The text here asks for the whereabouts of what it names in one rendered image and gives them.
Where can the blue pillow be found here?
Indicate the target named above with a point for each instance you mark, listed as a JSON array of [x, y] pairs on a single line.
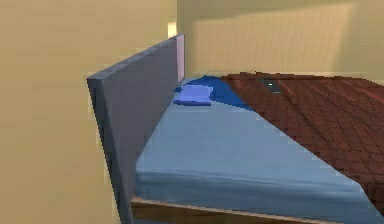
[[195, 94]]

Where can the dark red quilted blanket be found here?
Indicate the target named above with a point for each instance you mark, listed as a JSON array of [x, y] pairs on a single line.
[[326, 116]]

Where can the small dark phone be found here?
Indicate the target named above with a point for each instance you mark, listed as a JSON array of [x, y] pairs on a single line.
[[271, 86]]

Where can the bed with grey headboard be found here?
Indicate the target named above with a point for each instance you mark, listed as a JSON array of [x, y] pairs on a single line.
[[213, 150]]

